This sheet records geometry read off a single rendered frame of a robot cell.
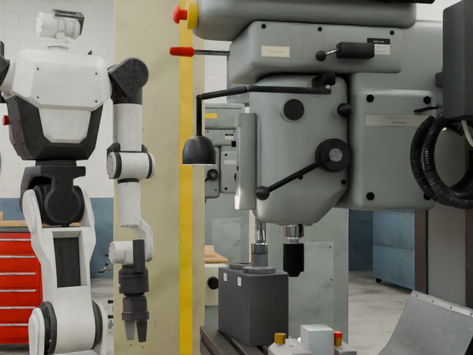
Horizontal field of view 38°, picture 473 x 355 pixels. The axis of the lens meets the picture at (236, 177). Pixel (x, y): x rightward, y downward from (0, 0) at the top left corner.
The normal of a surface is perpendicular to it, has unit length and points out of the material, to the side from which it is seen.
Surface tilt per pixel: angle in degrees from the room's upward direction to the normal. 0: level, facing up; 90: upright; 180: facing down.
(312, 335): 90
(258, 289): 90
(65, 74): 90
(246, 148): 90
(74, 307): 66
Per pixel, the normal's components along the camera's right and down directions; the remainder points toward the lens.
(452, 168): -0.98, 0.00
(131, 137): 0.48, -0.03
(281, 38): 0.21, -0.01
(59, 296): 0.50, -0.26
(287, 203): 0.10, 0.45
